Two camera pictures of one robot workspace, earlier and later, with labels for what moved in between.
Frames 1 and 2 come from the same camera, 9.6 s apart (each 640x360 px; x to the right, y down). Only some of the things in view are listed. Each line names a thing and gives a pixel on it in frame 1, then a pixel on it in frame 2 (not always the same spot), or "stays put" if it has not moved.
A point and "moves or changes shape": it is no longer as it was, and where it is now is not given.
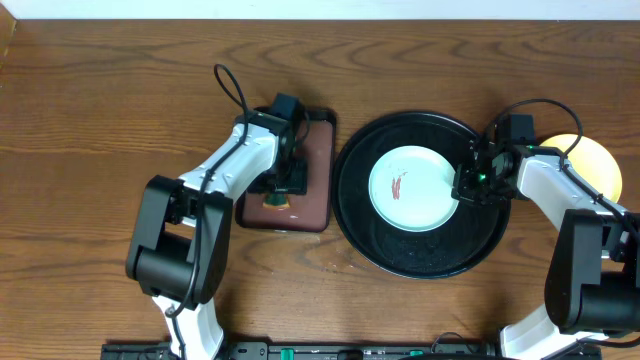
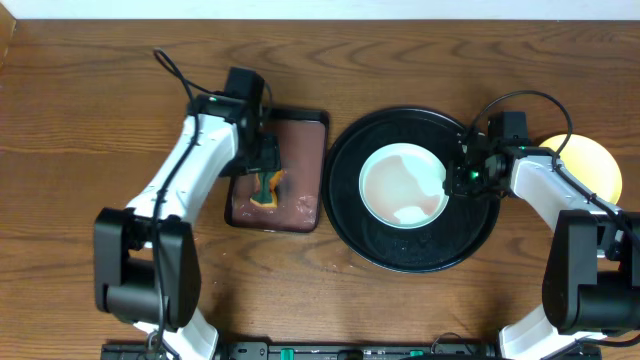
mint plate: (410, 188) moves or changes shape
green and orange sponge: (276, 200) moves or changes shape
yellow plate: (592, 162) stays put
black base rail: (327, 351) stays put
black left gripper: (279, 185) → (265, 163)
